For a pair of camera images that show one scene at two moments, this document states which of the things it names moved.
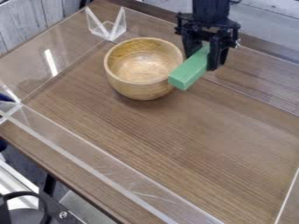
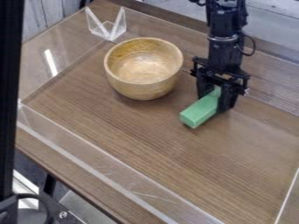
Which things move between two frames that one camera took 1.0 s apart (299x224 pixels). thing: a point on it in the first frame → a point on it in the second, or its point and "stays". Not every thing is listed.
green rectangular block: x=191 y=68 → x=202 y=110
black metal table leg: x=51 y=182 stays
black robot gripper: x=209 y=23 → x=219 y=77
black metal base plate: x=57 y=211 stays
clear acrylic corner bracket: x=109 y=31 stays
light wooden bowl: x=138 y=63 stays
